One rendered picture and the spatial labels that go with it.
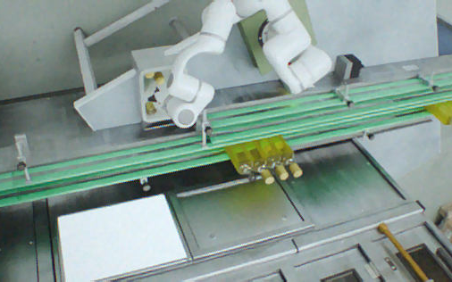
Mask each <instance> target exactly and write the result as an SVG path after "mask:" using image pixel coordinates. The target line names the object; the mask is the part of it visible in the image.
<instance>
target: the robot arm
mask: <svg viewBox="0 0 452 282"><path fill-rule="evenodd" d="M261 9H264V10H265V13H266V16H267V20H268V21H269V23H268V24H267V25H266V26H264V32H263V42H264V54H265V56H266V58H267V60H268V62H269V63H270V65H271V66H272V67H273V69H274V70H275V72H276V73H277V75H278V76H279V78H280V80H281V82H282V83H283V84H284V86H285V87H286V89H287V91H289V92H290V93H291V94H296V95H298V94H300V93H301V92H303V91H304V90H306V89H307V88H308V87H310V86H311V85H313V83H315V82H316V81H317V80H318V79H320V78H321V77H323V76H324V75H325V74H326V73H327V72H328V71H330V70H331V66H332V61H331V58H330V56H329V55H328V54H327V53H326V52H324V51H323V50H322V49H320V48H318V47H315V46H313V45H311V44H310V43H311V38H310V37H309V35H308V33H307V31H306V29H305V27H304V26H303V24H302V22H301V21H300V19H299V18H298V17H297V16H296V14H295V13H294V11H293V9H292V8H291V6H290V5H289V3H288V1H287V0H216V1H214V2H213V3H211V4H209V5H208V6H207V7H206V8H205V9H204V11H203V13H202V22H203V27H202V29H201V32H200V35H199V38H198V41H197V42H196V43H195V44H194V45H193V46H189V47H187V48H186V49H184V50H183V51H182V52H181V53H180V54H179V55H178V57H177V58H176V60H175V61H174V63H173V65H172V69H171V72H170V75H169V78H168V80H167V84H166V89H167V90H162V91H159V89H158V88H157V87H156V88H155V91H154V93H153V94H152V95H151V96H149V97H148V99H147V101H150V102H155V105H156V106H157V107H158V108H159V109H160V110H161V111H163V112H168V114H169V115H170V116H171V118H172V119H173V121H174V122H175V123H176V124H177V125H178V126H179V127H182V128H188V127H191V126H192V125H193V124H194V123H195V122H196V121H197V116H198V115H199V114H200V112H201V111H203V110H204V108H205V107H206V106H207V105H208V104H209V103H210V102H211V101H212V99H213V85H211V84H209V83H207V82H205V81H203V80H199V79H195V78H193V77H191V76H189V75H188V74H185V73H183V71H184V68H185V66H186V64H187V62H188V60H189V59H190V58H191V57H192V56H194V55H196V54H221V53H222V51H223V49H224V46H225V44H226V41H227V38H228V35H229V34H230V29H231V26H232V24H233V23H235V22H237V21H242V20H244V19H245V18H248V17H250V16H251V15H253V14H254V13H256V12H257V11H259V10H261ZM288 62H290V63H291V64H290V65H289V66H288Z"/></svg>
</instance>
